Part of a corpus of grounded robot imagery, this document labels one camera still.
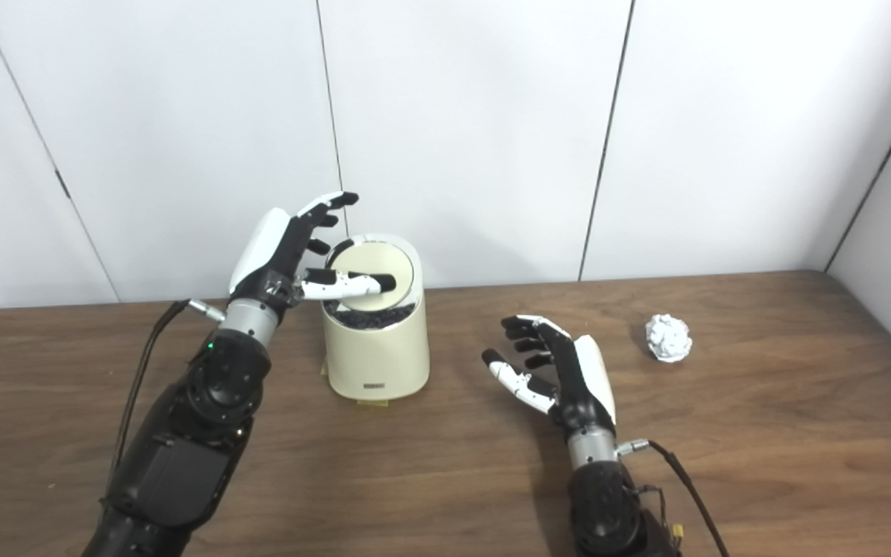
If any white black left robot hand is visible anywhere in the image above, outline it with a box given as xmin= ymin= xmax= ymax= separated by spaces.
xmin=227 ymin=191 xmax=398 ymax=310

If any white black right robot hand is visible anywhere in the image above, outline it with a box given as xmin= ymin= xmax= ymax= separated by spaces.
xmin=481 ymin=314 xmax=618 ymax=439

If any white paper ball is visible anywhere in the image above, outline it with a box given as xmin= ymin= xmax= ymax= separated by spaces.
xmin=644 ymin=313 xmax=693 ymax=363

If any round cream bin lid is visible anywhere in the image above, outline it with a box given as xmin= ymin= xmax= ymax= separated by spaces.
xmin=329 ymin=241 xmax=414 ymax=310

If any cream-colored cylindrical bin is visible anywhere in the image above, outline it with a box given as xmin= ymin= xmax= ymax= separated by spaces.
xmin=320 ymin=234 xmax=431 ymax=403

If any thin wire with yellow connector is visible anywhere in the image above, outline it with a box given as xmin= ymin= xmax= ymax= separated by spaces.
xmin=635 ymin=484 xmax=686 ymax=542

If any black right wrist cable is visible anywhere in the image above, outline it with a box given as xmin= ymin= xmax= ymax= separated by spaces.
xmin=617 ymin=439 xmax=731 ymax=557

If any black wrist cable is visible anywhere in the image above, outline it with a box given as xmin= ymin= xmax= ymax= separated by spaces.
xmin=105 ymin=299 xmax=226 ymax=496
xmin=617 ymin=439 xmax=731 ymax=557

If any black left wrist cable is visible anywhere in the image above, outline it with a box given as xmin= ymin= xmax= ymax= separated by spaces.
xmin=105 ymin=299 xmax=226 ymax=496

